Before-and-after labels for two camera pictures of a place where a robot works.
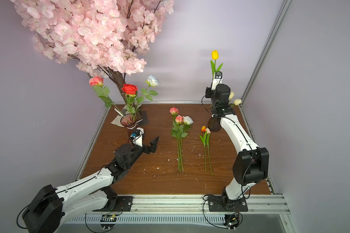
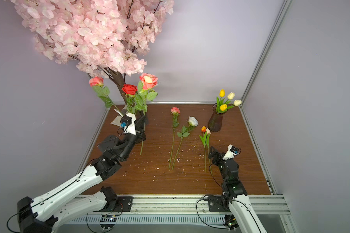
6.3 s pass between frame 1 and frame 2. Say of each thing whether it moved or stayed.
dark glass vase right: stayed
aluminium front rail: stayed
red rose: stayed
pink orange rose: stayed
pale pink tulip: stayed
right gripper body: moved
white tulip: stayed
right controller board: stayed
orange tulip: stayed
